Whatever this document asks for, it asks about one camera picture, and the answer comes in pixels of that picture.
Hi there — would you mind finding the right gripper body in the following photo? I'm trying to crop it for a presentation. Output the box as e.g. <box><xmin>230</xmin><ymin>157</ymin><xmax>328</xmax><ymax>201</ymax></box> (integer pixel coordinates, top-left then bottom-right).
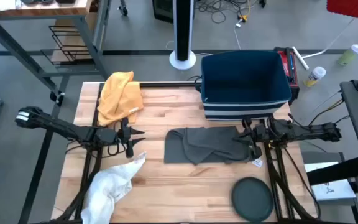
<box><xmin>242</xmin><ymin>117</ymin><xmax>272</xmax><ymax>159</ymax></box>

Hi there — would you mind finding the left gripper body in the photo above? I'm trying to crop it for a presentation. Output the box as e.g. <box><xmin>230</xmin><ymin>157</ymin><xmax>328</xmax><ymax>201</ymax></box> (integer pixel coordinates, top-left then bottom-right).
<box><xmin>96</xmin><ymin>117</ymin><xmax>135</xmax><ymax>158</ymax></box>

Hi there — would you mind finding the grey kitchen towel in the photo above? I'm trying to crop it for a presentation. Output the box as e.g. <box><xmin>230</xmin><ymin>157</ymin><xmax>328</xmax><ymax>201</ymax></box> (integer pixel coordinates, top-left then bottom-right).
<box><xmin>163</xmin><ymin>126</ymin><xmax>257</xmax><ymax>165</ymax></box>

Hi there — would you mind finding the yellow towel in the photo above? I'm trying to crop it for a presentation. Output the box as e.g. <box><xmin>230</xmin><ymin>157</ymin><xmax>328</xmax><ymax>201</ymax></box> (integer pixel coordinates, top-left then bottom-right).
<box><xmin>97</xmin><ymin>70</ymin><xmax>145</xmax><ymax>127</ymax></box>

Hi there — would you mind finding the navy white striped fabric bin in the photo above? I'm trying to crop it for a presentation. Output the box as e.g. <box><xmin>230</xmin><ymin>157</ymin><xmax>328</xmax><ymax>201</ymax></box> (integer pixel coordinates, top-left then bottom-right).
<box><xmin>200</xmin><ymin>50</ymin><xmax>293</xmax><ymax>122</ymax></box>

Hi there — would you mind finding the dark green round plate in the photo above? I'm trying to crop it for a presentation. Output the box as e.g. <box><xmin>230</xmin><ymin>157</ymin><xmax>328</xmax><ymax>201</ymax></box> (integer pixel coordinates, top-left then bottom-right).
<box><xmin>231</xmin><ymin>176</ymin><xmax>275</xmax><ymax>222</ymax></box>

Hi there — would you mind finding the white crumpled cloth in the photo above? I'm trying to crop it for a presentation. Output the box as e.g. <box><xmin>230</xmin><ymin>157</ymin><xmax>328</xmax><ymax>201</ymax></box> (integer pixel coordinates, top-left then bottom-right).
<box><xmin>80</xmin><ymin>151</ymin><xmax>147</xmax><ymax>224</ymax></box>

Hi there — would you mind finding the red black tool case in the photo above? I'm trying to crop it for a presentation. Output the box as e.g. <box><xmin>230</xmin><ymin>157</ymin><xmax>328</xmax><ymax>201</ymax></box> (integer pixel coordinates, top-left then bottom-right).
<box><xmin>273</xmin><ymin>46</ymin><xmax>300</xmax><ymax>102</ymax></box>

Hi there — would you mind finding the black caster wheel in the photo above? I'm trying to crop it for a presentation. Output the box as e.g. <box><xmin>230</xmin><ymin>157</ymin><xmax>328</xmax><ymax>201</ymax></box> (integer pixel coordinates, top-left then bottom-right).
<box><xmin>118</xmin><ymin>0</ymin><xmax>129</xmax><ymax>16</ymax></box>
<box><xmin>49</xmin><ymin>90</ymin><xmax>66</xmax><ymax>107</ymax></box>

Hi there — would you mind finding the black padded bar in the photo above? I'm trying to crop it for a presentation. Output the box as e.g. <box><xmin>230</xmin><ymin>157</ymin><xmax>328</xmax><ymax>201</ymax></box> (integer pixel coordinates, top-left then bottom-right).
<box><xmin>306</xmin><ymin>155</ymin><xmax>358</xmax><ymax>187</ymax></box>

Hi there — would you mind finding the white plastic tube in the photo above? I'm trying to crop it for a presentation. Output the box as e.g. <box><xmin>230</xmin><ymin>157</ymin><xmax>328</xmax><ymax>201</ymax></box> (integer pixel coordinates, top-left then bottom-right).
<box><xmin>291</xmin><ymin>45</ymin><xmax>310</xmax><ymax>71</ymax></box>

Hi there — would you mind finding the white printed box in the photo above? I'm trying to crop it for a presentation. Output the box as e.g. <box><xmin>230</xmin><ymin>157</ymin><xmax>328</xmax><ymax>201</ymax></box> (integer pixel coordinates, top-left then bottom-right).
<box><xmin>304</xmin><ymin>161</ymin><xmax>357</xmax><ymax>207</ymax></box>

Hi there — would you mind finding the white black tower fan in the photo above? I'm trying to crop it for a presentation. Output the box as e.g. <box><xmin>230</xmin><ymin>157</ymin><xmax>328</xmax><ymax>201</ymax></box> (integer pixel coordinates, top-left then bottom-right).
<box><xmin>168</xmin><ymin>0</ymin><xmax>197</xmax><ymax>71</ymax></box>

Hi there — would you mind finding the tan wooden board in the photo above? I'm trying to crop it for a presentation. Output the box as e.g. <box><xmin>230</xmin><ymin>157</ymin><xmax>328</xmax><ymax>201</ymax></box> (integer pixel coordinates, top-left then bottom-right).
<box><xmin>50</xmin><ymin>12</ymin><xmax>101</xmax><ymax>63</ymax></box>

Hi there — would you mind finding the green bottle white cap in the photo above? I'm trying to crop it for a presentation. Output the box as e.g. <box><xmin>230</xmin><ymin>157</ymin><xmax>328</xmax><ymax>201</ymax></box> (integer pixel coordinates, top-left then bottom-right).
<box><xmin>337</xmin><ymin>44</ymin><xmax>358</xmax><ymax>67</ymax></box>

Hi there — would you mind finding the black box on floor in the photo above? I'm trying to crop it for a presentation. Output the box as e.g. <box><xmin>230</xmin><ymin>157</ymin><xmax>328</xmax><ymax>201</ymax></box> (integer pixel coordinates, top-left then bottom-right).
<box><xmin>152</xmin><ymin>0</ymin><xmax>175</xmax><ymax>24</ymax></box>

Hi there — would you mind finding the red ribbed panel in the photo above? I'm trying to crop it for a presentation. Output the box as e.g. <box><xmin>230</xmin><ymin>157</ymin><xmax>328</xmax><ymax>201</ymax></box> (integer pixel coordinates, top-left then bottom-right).
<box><xmin>326</xmin><ymin>0</ymin><xmax>358</xmax><ymax>22</ymax></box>

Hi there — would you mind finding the black metal table rail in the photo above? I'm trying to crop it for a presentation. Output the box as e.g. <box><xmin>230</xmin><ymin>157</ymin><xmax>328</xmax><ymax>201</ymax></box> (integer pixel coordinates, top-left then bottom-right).
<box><xmin>99</xmin><ymin>81</ymin><xmax>203</xmax><ymax>89</ymax></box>

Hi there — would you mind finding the black wire rack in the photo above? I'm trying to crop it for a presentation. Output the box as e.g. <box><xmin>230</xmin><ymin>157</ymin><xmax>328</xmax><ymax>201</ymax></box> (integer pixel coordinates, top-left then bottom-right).
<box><xmin>40</xmin><ymin>25</ymin><xmax>94</xmax><ymax>65</ymax></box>

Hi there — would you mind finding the white power cable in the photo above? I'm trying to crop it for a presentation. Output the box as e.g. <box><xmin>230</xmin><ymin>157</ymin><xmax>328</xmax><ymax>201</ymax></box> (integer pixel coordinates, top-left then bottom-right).
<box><xmin>165</xmin><ymin>18</ymin><xmax>244</xmax><ymax>57</ymax></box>

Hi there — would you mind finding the tangle of black cables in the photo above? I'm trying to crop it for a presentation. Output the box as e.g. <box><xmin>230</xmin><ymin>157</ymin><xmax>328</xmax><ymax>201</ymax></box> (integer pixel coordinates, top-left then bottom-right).
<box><xmin>194</xmin><ymin>0</ymin><xmax>267</xmax><ymax>24</ymax></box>

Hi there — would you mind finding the wooden workbench grey frame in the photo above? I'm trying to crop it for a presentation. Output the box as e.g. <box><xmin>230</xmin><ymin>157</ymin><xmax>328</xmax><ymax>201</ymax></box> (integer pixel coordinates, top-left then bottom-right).
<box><xmin>0</xmin><ymin>0</ymin><xmax>111</xmax><ymax>100</ymax></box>

